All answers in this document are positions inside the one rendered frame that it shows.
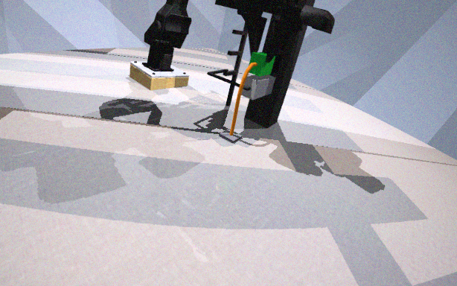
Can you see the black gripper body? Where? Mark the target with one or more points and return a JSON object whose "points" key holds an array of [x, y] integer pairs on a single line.
{"points": [[316, 18]]}

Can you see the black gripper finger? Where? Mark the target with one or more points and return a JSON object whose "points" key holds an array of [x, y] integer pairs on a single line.
{"points": [[283, 31], [255, 26]]}

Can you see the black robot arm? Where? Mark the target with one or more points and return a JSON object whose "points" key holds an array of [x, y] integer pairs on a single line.
{"points": [[169, 30]]}

